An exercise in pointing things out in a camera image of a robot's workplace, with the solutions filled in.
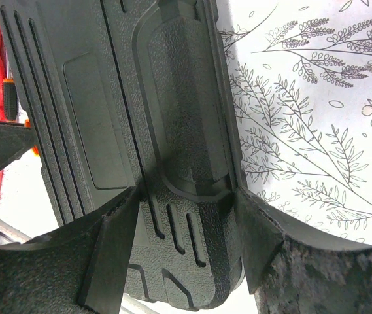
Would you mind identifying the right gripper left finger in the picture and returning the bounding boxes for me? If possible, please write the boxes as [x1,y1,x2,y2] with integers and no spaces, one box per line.
[78,188,139,313]

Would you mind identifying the black plastic tool case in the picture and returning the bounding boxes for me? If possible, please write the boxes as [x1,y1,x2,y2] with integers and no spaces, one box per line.
[0,1,243,311]

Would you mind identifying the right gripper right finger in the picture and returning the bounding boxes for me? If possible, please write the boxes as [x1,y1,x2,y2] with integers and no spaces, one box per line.
[235,188,283,294]

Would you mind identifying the small black orange screwdriver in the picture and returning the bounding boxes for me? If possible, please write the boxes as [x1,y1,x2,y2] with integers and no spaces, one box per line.
[3,54,18,121]

